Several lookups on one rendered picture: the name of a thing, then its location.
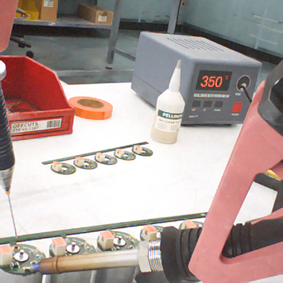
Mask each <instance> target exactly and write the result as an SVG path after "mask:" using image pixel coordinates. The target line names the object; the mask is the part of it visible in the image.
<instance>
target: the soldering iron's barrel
mask: <svg viewBox="0 0 283 283"><path fill-rule="evenodd" d="M137 266H139V267H140V270H141V271H142V272H164V269H163V266H162V259H161V253H160V238H159V239H152V240H144V241H140V242H139V243H138V248H132V249H125V250H113V251H100V252H93V253H82V254H80V255H68V256H56V257H49V258H43V259H41V261H40V262H39V272H40V273H41V274H42V275H49V274H63V273H72V272H83V271H86V270H101V269H108V268H123V267H137Z"/></svg>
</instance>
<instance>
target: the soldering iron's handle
mask: <svg viewBox="0 0 283 283"><path fill-rule="evenodd" d="M201 231H202V228H201V227H197V228H195V229H193V228H191V229H187V230H186V229H180V230H179V229H177V228H175V227H174V226H168V227H165V228H163V230H162V232H161V235H160V253H161V259H162V266H163V269H164V273H165V275H166V277H167V280H168V281H169V282H170V283H175V282H179V281H181V280H182V279H183V278H184V277H191V276H192V277H196V276H195V275H194V274H193V273H192V272H191V271H190V270H189V268H188V265H189V262H190V260H191V257H192V254H193V252H194V250H195V247H196V245H197V243H198V240H199V238H200V235H201ZM280 242H283V218H279V219H267V220H260V221H258V222H256V223H254V224H252V223H251V222H245V224H244V225H243V223H237V224H236V225H234V224H233V226H232V229H231V231H230V233H229V235H228V237H227V240H226V242H225V244H224V247H223V249H222V251H221V253H222V255H223V256H224V257H226V258H233V257H235V256H239V255H242V254H245V253H248V252H251V251H254V250H257V249H260V248H263V247H266V246H271V245H273V244H277V243H280Z"/></svg>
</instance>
